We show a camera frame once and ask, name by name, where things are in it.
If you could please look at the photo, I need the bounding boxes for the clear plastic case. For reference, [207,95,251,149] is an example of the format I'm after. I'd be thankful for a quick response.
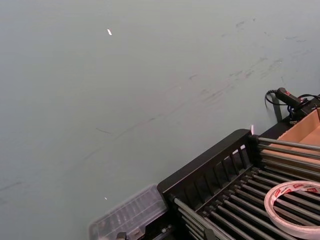
[87,184,169,240]

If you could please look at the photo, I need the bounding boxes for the pale wall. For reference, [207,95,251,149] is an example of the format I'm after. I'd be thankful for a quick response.
[0,0,320,240]

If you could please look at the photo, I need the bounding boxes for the black rack with steel bars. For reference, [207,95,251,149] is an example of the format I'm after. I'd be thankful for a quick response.
[156,128,320,240]

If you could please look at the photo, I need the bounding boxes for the white tape roll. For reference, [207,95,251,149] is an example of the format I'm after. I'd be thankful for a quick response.
[263,180,320,236]

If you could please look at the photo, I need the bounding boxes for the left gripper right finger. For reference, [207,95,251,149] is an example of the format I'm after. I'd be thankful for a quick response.
[203,228,216,240]

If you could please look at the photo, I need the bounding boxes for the black corded tool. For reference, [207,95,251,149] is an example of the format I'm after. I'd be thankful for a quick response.
[264,87,320,124]

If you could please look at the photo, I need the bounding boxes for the shallow brown cardboard tray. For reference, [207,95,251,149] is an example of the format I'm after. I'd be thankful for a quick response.
[276,107,320,163]

